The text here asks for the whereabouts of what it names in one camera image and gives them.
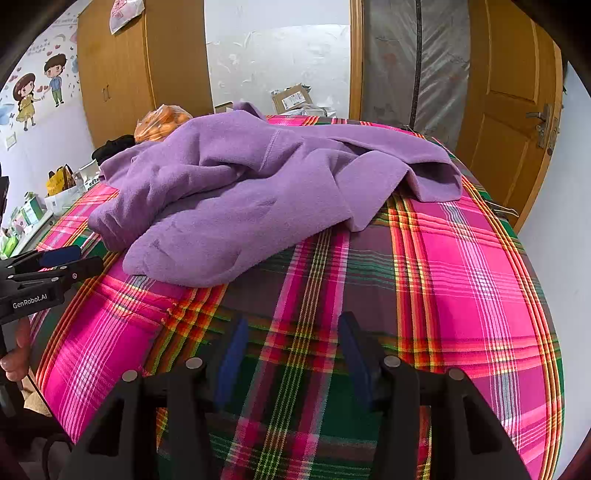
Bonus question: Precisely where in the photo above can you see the wooden wardrobe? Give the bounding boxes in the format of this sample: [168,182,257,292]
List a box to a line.
[78,0,213,148]

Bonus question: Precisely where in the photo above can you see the bag of oranges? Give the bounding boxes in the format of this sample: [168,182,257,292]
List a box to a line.
[135,105,194,144]

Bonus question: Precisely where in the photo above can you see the wooden door frame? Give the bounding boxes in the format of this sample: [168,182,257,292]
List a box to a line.
[349,0,365,121]

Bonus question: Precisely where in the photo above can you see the purple fleece sweater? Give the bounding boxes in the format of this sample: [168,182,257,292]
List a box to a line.
[87,102,464,288]

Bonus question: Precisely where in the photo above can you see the wooden door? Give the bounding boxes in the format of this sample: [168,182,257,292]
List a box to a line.
[457,0,564,234]

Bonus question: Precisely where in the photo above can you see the person's left hand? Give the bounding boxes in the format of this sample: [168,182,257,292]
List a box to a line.
[0,318,32,383]

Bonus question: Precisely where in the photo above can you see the black cloth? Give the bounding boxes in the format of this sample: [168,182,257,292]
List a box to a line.
[91,135,136,162]

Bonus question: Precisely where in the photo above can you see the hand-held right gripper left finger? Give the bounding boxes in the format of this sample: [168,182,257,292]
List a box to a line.
[60,316,252,480]

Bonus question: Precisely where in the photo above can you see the metal door lock handle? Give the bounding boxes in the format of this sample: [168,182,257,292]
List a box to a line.
[526,104,559,155]

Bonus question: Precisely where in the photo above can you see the clear plastic door curtain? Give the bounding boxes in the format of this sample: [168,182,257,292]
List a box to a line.
[362,0,472,137]

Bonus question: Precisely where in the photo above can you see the teal white box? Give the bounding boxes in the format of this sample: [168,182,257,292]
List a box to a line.
[21,194,44,227]

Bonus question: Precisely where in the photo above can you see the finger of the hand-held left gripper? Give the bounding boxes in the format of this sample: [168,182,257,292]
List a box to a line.
[4,246,83,274]
[8,257,105,289]

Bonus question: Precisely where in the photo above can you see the brown cardboard box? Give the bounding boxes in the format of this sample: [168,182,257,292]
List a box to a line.
[271,84,312,112]

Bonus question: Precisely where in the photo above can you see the grey parcel bags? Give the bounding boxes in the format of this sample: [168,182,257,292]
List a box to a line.
[286,104,338,119]

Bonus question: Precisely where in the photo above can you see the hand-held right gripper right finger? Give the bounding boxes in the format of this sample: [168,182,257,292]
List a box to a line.
[337,311,532,480]

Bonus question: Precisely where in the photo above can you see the pink plastic bag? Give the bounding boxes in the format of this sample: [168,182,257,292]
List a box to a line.
[110,0,145,34]

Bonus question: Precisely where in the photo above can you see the cartoon couple wall sticker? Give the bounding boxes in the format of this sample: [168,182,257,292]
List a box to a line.
[14,53,68,132]

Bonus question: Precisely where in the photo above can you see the pink plaid blanket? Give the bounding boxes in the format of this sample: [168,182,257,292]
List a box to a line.
[30,114,566,480]

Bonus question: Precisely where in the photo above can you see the yellow paper bag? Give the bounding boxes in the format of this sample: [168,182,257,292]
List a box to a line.
[46,165,77,195]

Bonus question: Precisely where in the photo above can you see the white printed box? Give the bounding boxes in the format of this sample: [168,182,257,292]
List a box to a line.
[78,162,100,188]

